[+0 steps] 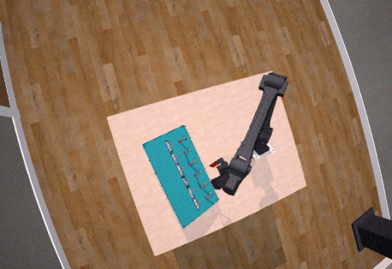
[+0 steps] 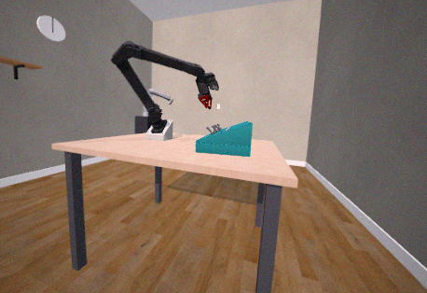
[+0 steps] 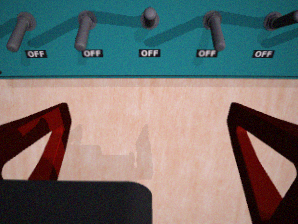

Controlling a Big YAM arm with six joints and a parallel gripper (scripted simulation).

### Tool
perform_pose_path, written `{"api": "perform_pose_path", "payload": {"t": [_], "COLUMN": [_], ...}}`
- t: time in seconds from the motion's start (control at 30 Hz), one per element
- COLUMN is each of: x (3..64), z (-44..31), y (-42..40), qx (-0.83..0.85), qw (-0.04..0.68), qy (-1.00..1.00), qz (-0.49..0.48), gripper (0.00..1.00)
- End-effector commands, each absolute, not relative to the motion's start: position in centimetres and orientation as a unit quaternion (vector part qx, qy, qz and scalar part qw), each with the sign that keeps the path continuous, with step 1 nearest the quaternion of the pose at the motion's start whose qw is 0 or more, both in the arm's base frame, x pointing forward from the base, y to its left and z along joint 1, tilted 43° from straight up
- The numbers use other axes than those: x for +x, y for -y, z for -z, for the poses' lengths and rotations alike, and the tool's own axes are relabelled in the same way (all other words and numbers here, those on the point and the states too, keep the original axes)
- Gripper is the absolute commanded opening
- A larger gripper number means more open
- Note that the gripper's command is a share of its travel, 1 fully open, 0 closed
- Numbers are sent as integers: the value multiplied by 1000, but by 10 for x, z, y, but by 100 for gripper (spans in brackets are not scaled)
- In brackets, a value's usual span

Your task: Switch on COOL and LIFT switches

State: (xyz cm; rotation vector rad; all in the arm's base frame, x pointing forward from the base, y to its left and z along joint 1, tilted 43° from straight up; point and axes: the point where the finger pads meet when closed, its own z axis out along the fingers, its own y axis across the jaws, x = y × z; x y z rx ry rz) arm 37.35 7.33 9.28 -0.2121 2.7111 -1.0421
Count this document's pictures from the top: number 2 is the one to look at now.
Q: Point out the teal control panel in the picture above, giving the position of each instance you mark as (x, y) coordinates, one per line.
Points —
(235, 142)

